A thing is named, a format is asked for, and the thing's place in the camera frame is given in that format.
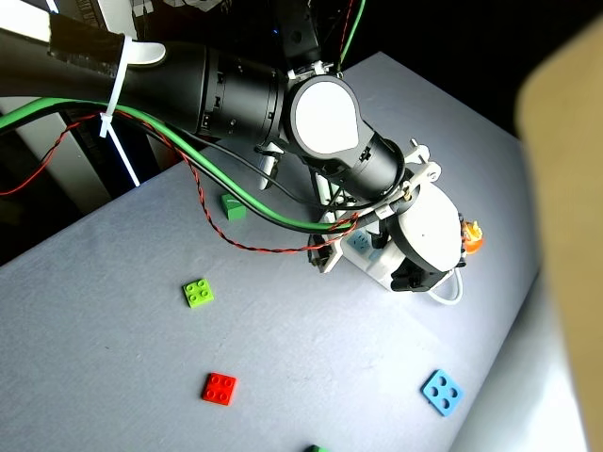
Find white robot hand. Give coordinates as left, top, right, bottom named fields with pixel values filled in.
left=256, top=142, right=285, bottom=192
left=382, top=184, right=468, bottom=294

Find white power strip blue sockets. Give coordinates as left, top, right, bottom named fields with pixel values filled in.
left=341, top=228, right=411, bottom=292

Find orange toy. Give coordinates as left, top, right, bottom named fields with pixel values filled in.
left=460, top=218, right=485, bottom=255

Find green cube number 7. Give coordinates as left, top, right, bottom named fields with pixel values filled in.
left=220, top=192, right=247, bottom=221

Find lime green toy brick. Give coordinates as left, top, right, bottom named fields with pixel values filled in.
left=182, top=278, right=216, bottom=310

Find tan blurred panel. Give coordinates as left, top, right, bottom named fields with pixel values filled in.
left=516, top=13, right=603, bottom=452

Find blue four-hole block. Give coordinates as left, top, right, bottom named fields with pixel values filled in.
left=419, top=368, right=465, bottom=418

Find grey table cloth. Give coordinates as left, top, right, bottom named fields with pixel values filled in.
left=0, top=50, right=547, bottom=452

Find white zip tie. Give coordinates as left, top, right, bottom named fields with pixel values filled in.
left=98, top=33, right=136, bottom=138

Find red toy brick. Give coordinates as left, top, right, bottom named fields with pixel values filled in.
left=201, top=371, right=238, bottom=407

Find grey power strip cable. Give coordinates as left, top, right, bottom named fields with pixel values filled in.
left=425, top=266, right=465, bottom=307

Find red black twisted cable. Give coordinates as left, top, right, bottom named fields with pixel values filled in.
left=0, top=110, right=362, bottom=255

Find green cable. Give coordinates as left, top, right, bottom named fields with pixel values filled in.
left=0, top=97, right=359, bottom=234
left=339, top=0, right=367, bottom=72

